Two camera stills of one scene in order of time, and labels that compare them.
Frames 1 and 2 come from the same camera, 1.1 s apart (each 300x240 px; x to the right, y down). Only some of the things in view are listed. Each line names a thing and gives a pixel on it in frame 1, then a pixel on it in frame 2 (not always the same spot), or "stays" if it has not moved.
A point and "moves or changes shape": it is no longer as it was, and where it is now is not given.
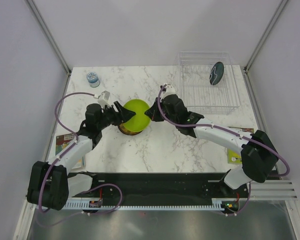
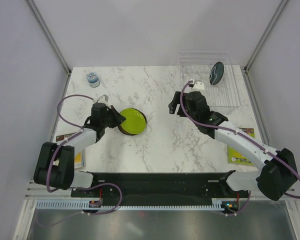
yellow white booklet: x=62 y=141 stays
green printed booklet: x=234 y=157 stays
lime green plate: x=140 y=122 moves or changes shape
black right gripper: x=152 y=114 → x=172 y=106
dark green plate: x=216 y=73 stays
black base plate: x=117 y=189 stays
